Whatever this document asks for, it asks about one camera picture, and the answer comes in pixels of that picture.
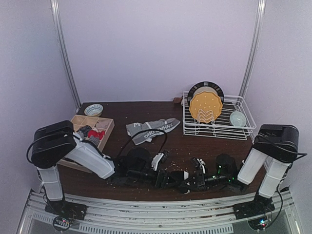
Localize aluminium corner post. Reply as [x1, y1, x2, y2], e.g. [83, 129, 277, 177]
[239, 0, 266, 97]
[50, 0, 81, 109]

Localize aluminium rail front frame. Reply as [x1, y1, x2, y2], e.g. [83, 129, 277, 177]
[16, 191, 304, 234]

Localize dark striped rolled underwear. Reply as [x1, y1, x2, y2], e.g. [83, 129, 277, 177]
[77, 125, 92, 138]

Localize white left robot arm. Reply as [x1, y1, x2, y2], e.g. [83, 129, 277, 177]
[26, 120, 164, 203]

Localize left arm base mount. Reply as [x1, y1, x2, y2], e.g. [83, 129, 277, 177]
[43, 194, 87, 233]

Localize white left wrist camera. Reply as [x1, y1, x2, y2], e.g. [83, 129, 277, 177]
[151, 151, 170, 171]

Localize pink beige rolled underwear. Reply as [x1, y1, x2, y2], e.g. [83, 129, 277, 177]
[96, 120, 110, 129]

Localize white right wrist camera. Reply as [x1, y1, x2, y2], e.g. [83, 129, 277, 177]
[190, 157, 206, 174]

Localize right aluminium corner post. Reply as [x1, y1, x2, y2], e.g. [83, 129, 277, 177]
[239, 0, 266, 97]

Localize red rolled underwear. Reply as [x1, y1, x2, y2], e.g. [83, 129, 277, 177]
[87, 130, 105, 140]

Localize black underwear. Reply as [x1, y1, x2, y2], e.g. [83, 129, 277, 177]
[167, 171, 190, 194]

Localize left aluminium corner post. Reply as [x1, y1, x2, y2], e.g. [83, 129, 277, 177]
[50, 0, 81, 109]

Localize grey striped rolled underwear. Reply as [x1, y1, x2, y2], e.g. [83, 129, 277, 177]
[88, 136, 100, 147]

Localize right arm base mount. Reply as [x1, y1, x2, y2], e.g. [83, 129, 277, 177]
[233, 194, 275, 232]

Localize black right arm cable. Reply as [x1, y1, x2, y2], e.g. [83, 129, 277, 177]
[253, 135, 308, 215]

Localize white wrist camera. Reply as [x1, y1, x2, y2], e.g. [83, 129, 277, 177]
[151, 151, 170, 171]
[190, 157, 206, 174]

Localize brown cloth item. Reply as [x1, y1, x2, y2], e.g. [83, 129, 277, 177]
[173, 97, 183, 104]

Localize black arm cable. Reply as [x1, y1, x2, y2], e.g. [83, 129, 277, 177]
[253, 135, 308, 215]
[26, 130, 168, 171]

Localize wooden compartment organizer box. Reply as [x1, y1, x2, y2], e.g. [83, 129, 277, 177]
[58, 115, 115, 173]

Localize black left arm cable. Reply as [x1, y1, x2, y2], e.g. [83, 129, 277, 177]
[26, 130, 168, 171]

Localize white wire dish rack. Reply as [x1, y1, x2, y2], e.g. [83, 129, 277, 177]
[182, 91, 256, 140]

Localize blue yellow patterned bowl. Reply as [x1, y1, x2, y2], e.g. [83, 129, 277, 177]
[84, 104, 103, 117]

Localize pale green glass bowl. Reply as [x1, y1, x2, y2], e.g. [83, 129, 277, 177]
[230, 111, 247, 127]

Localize black rimmed plate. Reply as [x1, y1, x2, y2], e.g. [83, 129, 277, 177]
[187, 81, 224, 105]

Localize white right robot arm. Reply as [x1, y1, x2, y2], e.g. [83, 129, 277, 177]
[181, 124, 306, 199]

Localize yellow scalloped plate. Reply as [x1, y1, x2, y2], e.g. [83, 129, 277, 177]
[189, 91, 223, 124]

